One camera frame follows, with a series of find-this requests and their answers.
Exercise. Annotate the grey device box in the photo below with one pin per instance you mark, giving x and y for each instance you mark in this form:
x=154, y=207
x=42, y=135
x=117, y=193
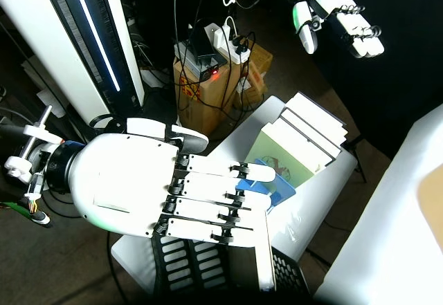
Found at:
x=207, y=70

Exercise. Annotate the beige book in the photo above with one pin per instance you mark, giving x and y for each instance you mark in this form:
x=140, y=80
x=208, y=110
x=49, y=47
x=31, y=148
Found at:
x=266, y=260

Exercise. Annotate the green book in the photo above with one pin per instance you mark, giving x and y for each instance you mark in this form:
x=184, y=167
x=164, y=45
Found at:
x=277, y=153

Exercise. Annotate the black mesh file organizer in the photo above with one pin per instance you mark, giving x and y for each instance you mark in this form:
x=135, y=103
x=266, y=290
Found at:
x=294, y=277

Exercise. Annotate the black Century book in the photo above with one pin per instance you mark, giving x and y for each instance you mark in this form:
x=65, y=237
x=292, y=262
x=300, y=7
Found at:
x=321, y=111

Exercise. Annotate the white robot body column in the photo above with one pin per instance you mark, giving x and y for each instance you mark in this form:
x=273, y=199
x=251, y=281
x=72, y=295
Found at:
x=52, y=42

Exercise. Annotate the cream spine book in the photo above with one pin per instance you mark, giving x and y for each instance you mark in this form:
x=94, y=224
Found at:
x=317, y=118

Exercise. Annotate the large cardboard box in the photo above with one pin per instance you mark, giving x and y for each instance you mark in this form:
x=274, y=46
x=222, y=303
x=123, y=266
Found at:
x=207, y=104

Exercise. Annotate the white power strip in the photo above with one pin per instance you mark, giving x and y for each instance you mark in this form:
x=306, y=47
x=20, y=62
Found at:
x=208, y=29

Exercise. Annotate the tan flat board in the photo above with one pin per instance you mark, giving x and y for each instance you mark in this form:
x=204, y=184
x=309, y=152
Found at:
x=432, y=198

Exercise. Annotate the white Fashionista book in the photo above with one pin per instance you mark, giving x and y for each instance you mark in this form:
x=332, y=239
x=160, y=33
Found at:
x=312, y=124

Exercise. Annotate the white plug charger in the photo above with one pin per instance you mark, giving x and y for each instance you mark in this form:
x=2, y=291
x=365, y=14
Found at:
x=221, y=38

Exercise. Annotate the black tripod stand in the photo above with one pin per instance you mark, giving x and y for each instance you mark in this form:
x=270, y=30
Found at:
x=356, y=156

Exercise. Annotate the black power adapter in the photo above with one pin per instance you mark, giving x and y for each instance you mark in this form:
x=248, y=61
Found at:
x=202, y=44

